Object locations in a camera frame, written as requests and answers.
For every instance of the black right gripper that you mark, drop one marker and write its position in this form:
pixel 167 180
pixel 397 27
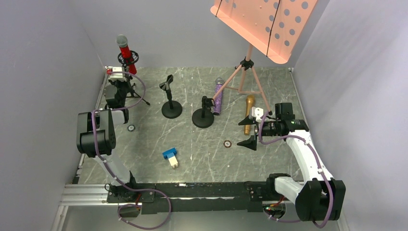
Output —
pixel 256 130

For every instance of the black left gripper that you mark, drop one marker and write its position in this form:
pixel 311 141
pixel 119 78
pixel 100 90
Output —
pixel 118 81

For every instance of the black tripod shock mount stand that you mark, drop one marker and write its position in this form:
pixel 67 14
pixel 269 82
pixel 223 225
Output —
pixel 132 91

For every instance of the red glitter microphone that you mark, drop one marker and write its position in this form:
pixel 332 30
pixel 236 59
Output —
pixel 126 57

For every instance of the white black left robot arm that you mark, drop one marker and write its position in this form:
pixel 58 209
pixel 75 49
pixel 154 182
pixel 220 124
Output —
pixel 96 137

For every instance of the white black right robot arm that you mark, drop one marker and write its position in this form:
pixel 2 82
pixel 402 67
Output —
pixel 320 197

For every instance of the black round-base clip mic stand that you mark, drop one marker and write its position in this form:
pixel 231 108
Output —
pixel 203 117

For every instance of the black round-base fork mic stand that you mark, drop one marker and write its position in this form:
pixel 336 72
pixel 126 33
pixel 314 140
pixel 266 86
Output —
pixel 170 109

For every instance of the pink music stand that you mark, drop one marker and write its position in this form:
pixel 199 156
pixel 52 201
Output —
pixel 273 27

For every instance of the brown poker chip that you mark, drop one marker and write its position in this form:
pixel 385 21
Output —
pixel 227 144

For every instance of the gold microphone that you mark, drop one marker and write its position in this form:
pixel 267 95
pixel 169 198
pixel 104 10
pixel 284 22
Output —
pixel 250 101

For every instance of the black grey poker chip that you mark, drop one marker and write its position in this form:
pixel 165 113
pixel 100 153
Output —
pixel 131 128

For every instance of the purple glitter microphone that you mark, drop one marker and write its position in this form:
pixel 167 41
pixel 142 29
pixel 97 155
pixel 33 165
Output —
pixel 218 99

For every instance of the blue white toy brick block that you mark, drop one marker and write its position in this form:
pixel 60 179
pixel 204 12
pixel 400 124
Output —
pixel 170 155

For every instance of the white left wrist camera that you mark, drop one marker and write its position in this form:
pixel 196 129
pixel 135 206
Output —
pixel 115 73

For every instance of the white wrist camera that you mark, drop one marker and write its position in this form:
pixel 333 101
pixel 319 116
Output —
pixel 257 113
pixel 115 73

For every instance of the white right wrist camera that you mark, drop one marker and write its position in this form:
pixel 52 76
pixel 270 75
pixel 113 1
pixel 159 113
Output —
pixel 257 113

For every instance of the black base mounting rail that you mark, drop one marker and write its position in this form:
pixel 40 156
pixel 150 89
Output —
pixel 251 196

